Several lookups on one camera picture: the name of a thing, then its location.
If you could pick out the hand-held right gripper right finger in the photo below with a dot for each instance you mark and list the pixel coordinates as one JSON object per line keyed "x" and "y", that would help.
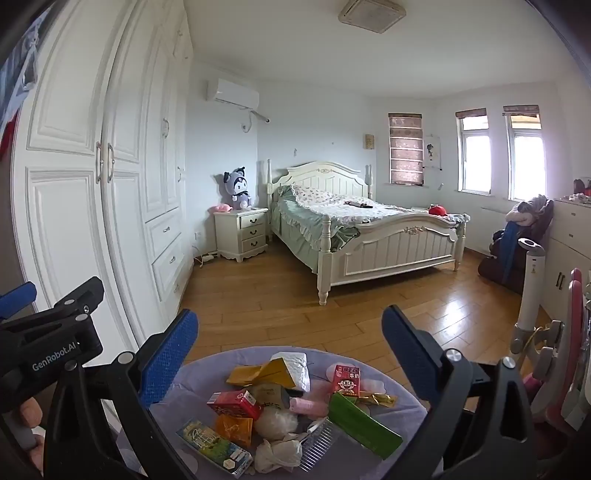
{"x": 406, "y": 350}

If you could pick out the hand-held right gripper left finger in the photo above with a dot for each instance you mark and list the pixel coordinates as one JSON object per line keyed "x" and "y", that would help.
{"x": 171, "y": 355}

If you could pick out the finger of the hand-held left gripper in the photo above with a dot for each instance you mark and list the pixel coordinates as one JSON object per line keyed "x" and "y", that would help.
{"x": 78, "y": 297}
{"x": 18, "y": 297}

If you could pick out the orange snack packet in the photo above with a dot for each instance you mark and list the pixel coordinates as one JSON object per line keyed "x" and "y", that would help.
{"x": 234, "y": 429}

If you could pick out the pink hair roller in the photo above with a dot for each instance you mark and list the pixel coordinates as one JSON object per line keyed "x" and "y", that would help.
{"x": 308, "y": 407}

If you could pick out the person's left hand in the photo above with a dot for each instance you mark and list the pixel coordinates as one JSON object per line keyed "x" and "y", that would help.
{"x": 30, "y": 411}

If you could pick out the purple floral tablecloth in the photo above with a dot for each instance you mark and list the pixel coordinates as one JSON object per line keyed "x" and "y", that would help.
{"x": 203, "y": 383}

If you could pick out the yellow candy wrapper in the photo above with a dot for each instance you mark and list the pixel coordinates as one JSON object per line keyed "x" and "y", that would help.
{"x": 378, "y": 399}

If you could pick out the red milk carton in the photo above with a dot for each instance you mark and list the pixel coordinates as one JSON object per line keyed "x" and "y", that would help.
{"x": 235, "y": 405}
{"x": 345, "y": 383}

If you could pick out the yellow foil packet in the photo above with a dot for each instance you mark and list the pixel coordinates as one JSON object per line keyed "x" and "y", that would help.
{"x": 249, "y": 374}

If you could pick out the green snack packet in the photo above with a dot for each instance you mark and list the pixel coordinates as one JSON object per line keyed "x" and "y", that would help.
{"x": 360, "y": 424}

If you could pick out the white wardrobe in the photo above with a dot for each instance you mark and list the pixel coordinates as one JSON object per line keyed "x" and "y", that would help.
{"x": 69, "y": 207}

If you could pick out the green white drink carton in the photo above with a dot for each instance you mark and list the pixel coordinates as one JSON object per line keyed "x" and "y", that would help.
{"x": 212, "y": 445}

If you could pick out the white power strip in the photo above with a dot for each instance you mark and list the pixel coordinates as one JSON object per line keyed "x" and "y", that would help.
{"x": 207, "y": 257}

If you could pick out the beige packet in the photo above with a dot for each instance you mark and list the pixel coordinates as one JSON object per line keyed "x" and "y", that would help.
{"x": 270, "y": 394}

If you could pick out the white quilted paper packet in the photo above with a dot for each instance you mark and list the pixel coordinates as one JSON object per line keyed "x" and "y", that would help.
{"x": 298, "y": 369}

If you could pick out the dark red armchair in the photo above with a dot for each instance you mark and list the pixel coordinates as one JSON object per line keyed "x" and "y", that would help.
{"x": 491, "y": 272}

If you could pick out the white mesh ball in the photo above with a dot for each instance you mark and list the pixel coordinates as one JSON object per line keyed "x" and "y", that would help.
{"x": 277, "y": 422}

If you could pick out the clear plastic comb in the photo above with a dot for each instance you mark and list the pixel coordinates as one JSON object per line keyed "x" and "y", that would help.
{"x": 318, "y": 445}

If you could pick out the white grey floor stand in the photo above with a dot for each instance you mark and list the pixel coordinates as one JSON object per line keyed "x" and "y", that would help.
{"x": 531, "y": 286}

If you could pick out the teal cloth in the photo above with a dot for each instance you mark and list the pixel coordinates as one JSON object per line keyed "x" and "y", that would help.
{"x": 457, "y": 218}

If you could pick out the red plush toy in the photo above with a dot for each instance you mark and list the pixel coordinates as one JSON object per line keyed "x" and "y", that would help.
{"x": 436, "y": 210}

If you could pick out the blue cloth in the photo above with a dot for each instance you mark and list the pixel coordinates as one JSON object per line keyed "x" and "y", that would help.
{"x": 510, "y": 249}

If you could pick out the crumpled white tissue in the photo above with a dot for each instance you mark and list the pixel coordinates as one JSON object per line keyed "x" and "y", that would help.
{"x": 277, "y": 454}

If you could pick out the white nightstand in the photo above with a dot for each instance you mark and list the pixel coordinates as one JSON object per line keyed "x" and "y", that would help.
{"x": 251, "y": 230}

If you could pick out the black remote control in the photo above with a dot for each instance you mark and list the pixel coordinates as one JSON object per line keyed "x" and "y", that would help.
{"x": 358, "y": 203}

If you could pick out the pink plush item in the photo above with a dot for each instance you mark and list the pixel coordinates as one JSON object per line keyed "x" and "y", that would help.
{"x": 220, "y": 207}

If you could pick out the white radiator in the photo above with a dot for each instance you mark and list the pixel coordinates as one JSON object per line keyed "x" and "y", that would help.
{"x": 494, "y": 214}

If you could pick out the green floral bedding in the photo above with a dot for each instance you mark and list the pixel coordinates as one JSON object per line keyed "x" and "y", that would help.
{"x": 323, "y": 203}

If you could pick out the pink chair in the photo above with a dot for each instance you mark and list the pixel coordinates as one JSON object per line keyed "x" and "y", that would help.
{"x": 575, "y": 295}

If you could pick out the purple plush toy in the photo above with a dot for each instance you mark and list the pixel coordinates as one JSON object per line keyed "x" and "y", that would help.
{"x": 238, "y": 189}

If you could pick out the grey clothes pile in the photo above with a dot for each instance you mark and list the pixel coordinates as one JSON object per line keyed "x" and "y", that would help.
{"x": 528, "y": 210}

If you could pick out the white dresser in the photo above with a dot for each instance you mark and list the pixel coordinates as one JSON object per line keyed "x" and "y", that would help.
{"x": 568, "y": 240}

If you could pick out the window with roman blind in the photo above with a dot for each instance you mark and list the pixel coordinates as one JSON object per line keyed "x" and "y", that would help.
{"x": 406, "y": 152}

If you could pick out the dark printed cloth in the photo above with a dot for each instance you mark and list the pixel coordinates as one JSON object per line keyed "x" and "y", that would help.
{"x": 18, "y": 92}

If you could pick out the narrow bright window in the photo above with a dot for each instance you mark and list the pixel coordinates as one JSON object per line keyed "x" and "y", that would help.
{"x": 475, "y": 157}

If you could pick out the wide bright window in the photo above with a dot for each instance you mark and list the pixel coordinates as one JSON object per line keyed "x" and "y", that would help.
{"x": 526, "y": 161}

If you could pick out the white air conditioner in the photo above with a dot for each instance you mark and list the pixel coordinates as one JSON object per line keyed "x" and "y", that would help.
{"x": 231, "y": 94}

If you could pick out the square ceiling light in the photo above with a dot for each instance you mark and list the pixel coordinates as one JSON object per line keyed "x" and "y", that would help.
{"x": 371, "y": 14}

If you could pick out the white bed frame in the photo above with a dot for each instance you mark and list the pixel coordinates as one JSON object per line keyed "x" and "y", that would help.
{"x": 392, "y": 251}

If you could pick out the wall poster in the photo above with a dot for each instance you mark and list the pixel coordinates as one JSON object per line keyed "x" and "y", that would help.
{"x": 433, "y": 152}

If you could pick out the small beige wall frame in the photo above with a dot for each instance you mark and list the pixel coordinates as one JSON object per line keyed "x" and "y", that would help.
{"x": 369, "y": 141}

